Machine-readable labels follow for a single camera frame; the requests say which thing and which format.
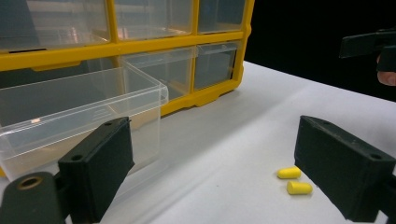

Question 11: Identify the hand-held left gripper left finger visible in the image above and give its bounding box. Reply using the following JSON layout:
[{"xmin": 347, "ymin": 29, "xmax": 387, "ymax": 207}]
[{"xmin": 57, "ymin": 116, "xmax": 135, "ymax": 224}]

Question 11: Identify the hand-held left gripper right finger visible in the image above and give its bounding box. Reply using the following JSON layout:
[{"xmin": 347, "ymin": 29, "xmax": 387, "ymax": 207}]
[{"xmin": 293, "ymin": 115, "xmax": 396, "ymax": 224}]

